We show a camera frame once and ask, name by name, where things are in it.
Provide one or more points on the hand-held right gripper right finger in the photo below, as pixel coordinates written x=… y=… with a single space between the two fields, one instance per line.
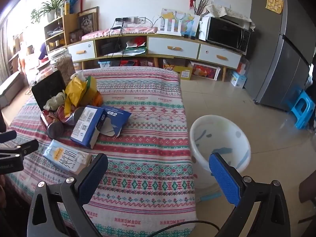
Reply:
x=223 y=177

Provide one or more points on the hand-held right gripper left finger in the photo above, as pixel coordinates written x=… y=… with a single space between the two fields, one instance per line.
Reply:
x=92 y=177

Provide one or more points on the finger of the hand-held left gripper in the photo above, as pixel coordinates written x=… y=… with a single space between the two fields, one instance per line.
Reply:
x=24 y=148
x=8 y=137

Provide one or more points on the metal can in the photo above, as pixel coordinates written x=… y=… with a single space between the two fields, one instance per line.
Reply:
x=78 y=114
x=56 y=130

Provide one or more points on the white milk carton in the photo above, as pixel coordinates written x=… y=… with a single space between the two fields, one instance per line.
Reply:
x=64 y=155

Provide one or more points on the metal cans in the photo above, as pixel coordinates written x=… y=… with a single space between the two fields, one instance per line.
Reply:
x=49 y=118

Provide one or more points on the white plastic basin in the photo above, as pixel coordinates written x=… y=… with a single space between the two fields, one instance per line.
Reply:
x=205 y=133

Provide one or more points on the blue cardboard box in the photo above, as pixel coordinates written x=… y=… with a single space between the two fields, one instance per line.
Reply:
x=86 y=128

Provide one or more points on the pale paper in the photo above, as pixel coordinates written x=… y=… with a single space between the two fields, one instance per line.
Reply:
x=54 y=101

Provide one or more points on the blue tissue packet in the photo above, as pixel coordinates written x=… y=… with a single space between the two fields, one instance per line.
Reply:
x=118 y=116

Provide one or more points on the orange peel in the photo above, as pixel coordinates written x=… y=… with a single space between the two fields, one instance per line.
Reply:
x=98 y=100

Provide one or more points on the green carton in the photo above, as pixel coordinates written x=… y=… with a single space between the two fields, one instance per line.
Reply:
x=91 y=86

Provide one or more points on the grey bench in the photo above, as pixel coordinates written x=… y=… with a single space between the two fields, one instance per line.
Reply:
x=11 y=88

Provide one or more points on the person's dark clothing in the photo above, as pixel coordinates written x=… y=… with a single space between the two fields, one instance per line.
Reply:
x=12 y=214

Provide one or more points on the black rectangular box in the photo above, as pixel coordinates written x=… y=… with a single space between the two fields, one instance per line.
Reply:
x=49 y=88

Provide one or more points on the large glass seed jar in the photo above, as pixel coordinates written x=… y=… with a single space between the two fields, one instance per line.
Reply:
x=64 y=66

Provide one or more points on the purple cloth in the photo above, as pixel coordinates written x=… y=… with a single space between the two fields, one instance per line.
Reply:
x=43 y=50

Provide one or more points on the blue and white box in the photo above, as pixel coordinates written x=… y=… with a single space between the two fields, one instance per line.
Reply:
x=238 y=79

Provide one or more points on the blue plastic stool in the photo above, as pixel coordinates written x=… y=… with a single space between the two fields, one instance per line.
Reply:
x=302 y=111

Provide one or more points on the red flat box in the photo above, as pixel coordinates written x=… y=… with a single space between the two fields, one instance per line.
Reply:
x=205 y=71

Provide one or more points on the yellow cardboard box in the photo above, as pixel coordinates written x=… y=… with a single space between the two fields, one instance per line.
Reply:
x=184 y=73

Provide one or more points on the small white drawer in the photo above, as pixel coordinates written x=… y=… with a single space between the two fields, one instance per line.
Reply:
x=81 y=49

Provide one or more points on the clear plastic storage box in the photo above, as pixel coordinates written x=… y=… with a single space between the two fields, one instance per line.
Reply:
x=108 y=64

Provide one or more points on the red and black box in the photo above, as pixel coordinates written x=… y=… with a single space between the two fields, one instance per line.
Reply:
x=128 y=63

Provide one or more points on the white drawer with round hole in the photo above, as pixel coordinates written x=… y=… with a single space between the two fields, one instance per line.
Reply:
x=219 y=56

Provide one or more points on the pink pen holders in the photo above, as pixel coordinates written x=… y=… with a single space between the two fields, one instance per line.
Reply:
x=146 y=63

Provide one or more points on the black set-top box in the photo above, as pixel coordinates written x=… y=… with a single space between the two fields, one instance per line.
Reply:
x=108 y=48

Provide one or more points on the long wooden cabinet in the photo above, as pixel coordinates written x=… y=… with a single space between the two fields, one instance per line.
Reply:
x=145 y=54

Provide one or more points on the pile of papers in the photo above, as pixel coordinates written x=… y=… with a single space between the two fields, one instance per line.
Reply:
x=135 y=48

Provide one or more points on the grey refrigerator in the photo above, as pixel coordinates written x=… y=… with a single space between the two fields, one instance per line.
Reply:
x=284 y=54

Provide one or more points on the wide white drawer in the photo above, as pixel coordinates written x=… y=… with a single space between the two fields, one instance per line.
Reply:
x=172 y=48

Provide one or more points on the framed picture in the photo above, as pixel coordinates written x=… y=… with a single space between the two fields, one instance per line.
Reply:
x=87 y=21

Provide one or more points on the yellow bottle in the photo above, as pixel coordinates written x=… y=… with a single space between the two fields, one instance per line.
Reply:
x=66 y=8

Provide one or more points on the black microwave oven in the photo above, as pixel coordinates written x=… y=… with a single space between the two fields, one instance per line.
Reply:
x=226 y=35

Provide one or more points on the large potted plant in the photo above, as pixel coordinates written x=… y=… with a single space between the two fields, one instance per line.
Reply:
x=55 y=2

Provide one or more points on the blue watering can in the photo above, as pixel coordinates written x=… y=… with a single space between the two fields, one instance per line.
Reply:
x=74 y=5

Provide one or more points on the pink patterned cloth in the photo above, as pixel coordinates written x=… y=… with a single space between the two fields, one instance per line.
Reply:
x=123 y=31

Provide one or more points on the white paper bag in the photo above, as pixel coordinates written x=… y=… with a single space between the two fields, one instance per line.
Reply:
x=203 y=28

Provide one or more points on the white file rack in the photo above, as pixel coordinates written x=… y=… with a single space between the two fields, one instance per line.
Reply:
x=170 y=28

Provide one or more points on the white power strip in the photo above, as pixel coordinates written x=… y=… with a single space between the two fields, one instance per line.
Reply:
x=128 y=21

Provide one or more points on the map poster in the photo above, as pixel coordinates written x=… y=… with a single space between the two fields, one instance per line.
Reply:
x=187 y=21

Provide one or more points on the printed cloth cover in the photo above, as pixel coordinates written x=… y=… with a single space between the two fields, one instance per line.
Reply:
x=229 y=11

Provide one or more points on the dried branches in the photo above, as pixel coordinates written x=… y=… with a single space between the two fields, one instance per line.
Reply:
x=201 y=6

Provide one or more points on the yellow paper note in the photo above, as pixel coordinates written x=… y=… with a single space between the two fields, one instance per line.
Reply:
x=274 y=4

